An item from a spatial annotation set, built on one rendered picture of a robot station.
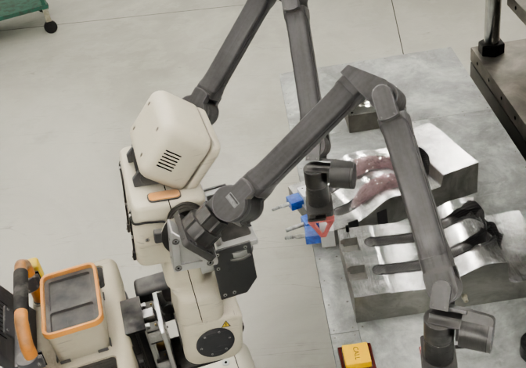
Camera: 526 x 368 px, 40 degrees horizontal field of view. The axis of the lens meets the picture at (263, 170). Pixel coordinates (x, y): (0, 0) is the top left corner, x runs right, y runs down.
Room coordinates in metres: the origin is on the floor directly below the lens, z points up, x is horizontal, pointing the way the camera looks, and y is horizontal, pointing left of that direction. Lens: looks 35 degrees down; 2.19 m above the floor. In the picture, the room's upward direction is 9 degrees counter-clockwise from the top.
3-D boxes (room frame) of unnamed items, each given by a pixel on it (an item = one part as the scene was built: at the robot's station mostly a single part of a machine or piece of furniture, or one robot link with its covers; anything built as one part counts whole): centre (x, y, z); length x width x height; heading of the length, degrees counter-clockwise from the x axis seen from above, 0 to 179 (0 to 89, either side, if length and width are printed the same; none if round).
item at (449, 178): (1.74, -0.34, 0.85); 0.50 x 0.26 x 0.11; 106
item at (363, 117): (2.19, -0.42, 0.83); 0.20 x 0.15 x 0.07; 89
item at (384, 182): (1.74, -0.34, 0.90); 0.26 x 0.18 x 0.08; 106
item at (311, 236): (1.47, -0.09, 0.93); 0.13 x 0.05 x 0.05; 85
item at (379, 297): (1.38, -0.42, 0.87); 0.50 x 0.26 x 0.14; 89
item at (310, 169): (1.46, -0.13, 1.12); 0.07 x 0.06 x 0.07; 68
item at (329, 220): (1.45, -0.13, 0.99); 0.07 x 0.07 x 0.09; 85
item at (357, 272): (1.34, -0.19, 0.87); 0.05 x 0.05 x 0.04; 89
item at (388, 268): (1.39, -0.41, 0.92); 0.35 x 0.16 x 0.09; 89
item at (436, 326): (0.93, -0.28, 1.12); 0.07 x 0.06 x 0.07; 61
